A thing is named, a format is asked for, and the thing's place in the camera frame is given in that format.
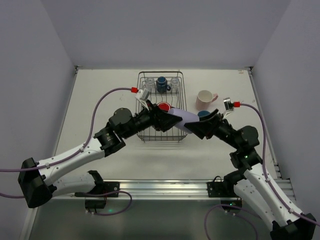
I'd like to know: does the light blue cup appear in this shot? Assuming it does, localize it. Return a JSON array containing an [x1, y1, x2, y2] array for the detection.
[[197, 110, 210, 118]]

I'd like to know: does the pink mug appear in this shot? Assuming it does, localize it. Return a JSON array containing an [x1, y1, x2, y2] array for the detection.
[[195, 90, 219, 111]]

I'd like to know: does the lavender cup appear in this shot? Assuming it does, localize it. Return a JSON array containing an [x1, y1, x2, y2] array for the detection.
[[168, 108, 200, 134]]

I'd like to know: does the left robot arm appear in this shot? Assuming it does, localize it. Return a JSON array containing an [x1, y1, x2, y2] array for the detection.
[[17, 100, 183, 208]]

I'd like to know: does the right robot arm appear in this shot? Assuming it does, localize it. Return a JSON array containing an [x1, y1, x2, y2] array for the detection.
[[184, 110, 317, 240]]

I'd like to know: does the red mug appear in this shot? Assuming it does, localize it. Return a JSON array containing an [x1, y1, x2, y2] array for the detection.
[[157, 101, 172, 112]]

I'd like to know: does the dark blue mug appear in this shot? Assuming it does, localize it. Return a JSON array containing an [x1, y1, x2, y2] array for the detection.
[[156, 76, 172, 94]]

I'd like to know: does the left clear glass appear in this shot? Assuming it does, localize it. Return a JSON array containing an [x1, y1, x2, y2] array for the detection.
[[145, 77, 155, 92]]

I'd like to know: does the clear glass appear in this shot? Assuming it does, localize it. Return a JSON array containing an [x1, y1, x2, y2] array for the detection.
[[170, 77, 180, 93], [145, 77, 155, 92]]

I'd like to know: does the right clear glass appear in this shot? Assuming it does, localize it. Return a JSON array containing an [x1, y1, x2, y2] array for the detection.
[[170, 77, 180, 93]]

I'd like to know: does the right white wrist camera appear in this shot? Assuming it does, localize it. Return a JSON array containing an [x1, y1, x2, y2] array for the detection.
[[223, 97, 235, 119]]

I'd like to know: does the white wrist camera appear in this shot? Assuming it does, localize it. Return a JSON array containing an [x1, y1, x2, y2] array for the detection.
[[223, 97, 235, 119], [135, 88, 150, 109]]

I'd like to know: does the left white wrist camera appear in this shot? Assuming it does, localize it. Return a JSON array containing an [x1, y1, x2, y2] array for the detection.
[[135, 88, 150, 109]]

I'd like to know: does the wire dish rack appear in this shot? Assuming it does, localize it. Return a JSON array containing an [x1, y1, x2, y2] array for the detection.
[[137, 70, 188, 143]]

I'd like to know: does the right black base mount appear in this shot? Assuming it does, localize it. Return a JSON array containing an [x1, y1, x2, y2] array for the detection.
[[206, 175, 235, 198]]

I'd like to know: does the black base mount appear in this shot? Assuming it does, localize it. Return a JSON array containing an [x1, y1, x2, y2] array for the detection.
[[74, 181, 120, 198], [206, 175, 235, 198]]

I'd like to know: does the aluminium mounting rail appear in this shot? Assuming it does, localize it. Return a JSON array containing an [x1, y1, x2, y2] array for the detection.
[[49, 178, 296, 201]]

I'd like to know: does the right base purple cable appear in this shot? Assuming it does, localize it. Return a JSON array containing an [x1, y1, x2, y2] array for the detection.
[[204, 203, 260, 240]]

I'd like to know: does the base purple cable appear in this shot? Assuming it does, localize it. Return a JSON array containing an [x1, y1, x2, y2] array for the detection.
[[84, 190, 133, 216], [204, 203, 260, 240]]

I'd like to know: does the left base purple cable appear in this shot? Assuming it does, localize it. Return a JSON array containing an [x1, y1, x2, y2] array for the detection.
[[84, 190, 133, 216]]

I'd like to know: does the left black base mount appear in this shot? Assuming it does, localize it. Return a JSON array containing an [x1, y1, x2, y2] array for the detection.
[[74, 181, 120, 198]]

